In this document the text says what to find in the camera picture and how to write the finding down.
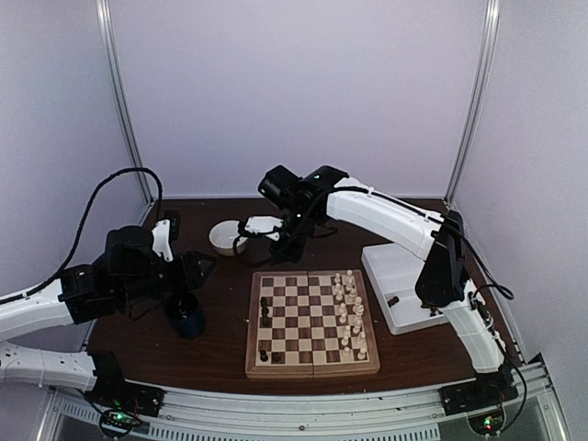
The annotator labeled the wooden chess board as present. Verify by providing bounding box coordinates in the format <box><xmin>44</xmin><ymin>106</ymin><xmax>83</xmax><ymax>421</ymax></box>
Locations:
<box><xmin>245</xmin><ymin>269</ymin><xmax>380</xmax><ymax>379</ymax></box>

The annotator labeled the white plastic compartment tray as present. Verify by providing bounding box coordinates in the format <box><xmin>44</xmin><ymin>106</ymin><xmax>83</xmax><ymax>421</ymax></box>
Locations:
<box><xmin>361</xmin><ymin>243</ymin><xmax>447</xmax><ymax>335</ymax></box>

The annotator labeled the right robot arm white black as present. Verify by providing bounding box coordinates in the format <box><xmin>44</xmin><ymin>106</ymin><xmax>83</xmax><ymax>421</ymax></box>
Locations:
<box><xmin>243</xmin><ymin>165</ymin><xmax>514</xmax><ymax>406</ymax></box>

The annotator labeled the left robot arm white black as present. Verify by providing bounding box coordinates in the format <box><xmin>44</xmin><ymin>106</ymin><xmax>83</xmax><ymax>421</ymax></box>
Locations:
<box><xmin>1</xmin><ymin>220</ymin><xmax>216</xmax><ymax>408</ymax></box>

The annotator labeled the row of white chess pieces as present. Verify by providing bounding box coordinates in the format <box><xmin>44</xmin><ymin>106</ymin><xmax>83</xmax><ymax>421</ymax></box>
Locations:
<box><xmin>332</xmin><ymin>269</ymin><xmax>368</xmax><ymax>363</ymax></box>

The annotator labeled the white ceramic bowl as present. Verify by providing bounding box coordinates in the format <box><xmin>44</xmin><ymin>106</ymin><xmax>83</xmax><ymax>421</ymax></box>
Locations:
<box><xmin>209</xmin><ymin>220</ymin><xmax>248</xmax><ymax>257</ymax></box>

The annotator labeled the dark blue mug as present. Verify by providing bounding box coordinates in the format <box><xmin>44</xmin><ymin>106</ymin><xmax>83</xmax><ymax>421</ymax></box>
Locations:
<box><xmin>164</xmin><ymin>293</ymin><xmax>206</xmax><ymax>339</ymax></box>

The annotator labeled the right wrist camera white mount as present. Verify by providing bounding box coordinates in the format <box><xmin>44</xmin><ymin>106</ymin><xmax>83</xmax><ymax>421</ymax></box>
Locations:
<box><xmin>238</xmin><ymin>216</ymin><xmax>283</xmax><ymax>241</ymax></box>

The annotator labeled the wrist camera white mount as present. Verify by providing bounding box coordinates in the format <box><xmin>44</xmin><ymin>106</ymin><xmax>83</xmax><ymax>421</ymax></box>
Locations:
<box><xmin>152</xmin><ymin>210</ymin><xmax>181</xmax><ymax>263</ymax></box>
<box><xmin>238</xmin><ymin>216</ymin><xmax>283</xmax><ymax>241</ymax></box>

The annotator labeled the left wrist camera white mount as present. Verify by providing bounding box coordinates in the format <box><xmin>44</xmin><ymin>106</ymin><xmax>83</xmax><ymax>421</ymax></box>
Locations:
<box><xmin>152</xmin><ymin>210</ymin><xmax>181</xmax><ymax>263</ymax></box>

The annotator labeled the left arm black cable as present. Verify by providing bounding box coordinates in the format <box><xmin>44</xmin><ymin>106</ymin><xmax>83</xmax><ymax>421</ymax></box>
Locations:
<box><xmin>0</xmin><ymin>168</ymin><xmax>165</xmax><ymax>304</ymax></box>

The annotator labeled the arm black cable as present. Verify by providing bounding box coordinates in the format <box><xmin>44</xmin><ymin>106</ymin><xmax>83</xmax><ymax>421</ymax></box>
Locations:
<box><xmin>232</xmin><ymin>220</ymin><xmax>529</xmax><ymax>414</ymax></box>
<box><xmin>0</xmin><ymin>168</ymin><xmax>165</xmax><ymax>304</ymax></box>

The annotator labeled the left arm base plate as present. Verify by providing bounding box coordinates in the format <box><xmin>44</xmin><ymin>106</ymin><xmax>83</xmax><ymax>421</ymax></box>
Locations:
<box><xmin>84</xmin><ymin>379</ymin><xmax>165</xmax><ymax>417</ymax></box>

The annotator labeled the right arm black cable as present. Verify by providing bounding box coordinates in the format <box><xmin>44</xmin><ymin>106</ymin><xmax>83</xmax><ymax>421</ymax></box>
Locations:
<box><xmin>232</xmin><ymin>220</ymin><xmax>529</xmax><ymax>414</ymax></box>

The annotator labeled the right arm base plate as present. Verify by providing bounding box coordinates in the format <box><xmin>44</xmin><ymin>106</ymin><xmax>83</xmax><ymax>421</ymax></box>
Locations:
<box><xmin>439</xmin><ymin>380</ymin><xmax>519</xmax><ymax>416</ymax></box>

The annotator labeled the left aluminium frame post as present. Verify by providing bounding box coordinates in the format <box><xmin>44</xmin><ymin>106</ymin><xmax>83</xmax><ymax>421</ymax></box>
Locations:
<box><xmin>95</xmin><ymin>0</ymin><xmax>155</xmax><ymax>203</ymax></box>

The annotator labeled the aluminium frame post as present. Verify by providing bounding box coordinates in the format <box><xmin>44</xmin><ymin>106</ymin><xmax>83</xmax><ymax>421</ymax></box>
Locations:
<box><xmin>95</xmin><ymin>0</ymin><xmax>155</xmax><ymax>203</ymax></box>
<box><xmin>445</xmin><ymin>0</ymin><xmax>501</xmax><ymax>206</ymax></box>

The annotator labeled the right aluminium frame post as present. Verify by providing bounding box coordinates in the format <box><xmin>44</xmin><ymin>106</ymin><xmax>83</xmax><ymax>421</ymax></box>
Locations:
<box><xmin>445</xmin><ymin>0</ymin><xmax>501</xmax><ymax>206</ymax></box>

